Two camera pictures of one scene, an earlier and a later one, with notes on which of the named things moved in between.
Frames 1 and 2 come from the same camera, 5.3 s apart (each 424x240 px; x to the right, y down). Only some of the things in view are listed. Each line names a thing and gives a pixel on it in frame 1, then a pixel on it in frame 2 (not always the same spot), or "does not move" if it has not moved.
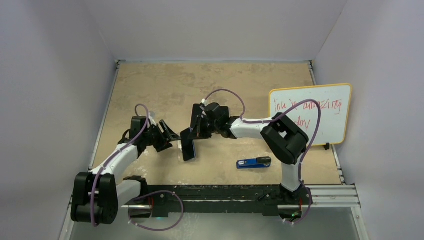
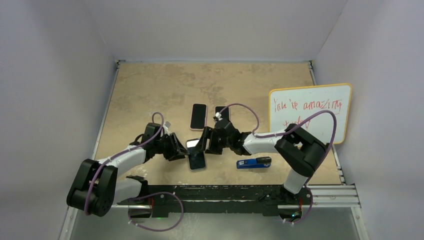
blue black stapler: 259,162 does not move
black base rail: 270,200 does not move
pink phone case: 196,111 does not move
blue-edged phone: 188,148 -> 196,158
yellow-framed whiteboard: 335,102 does not move
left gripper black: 164,142 -> 181,152
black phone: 223,112 does not move
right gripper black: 200,134 -> 202,144
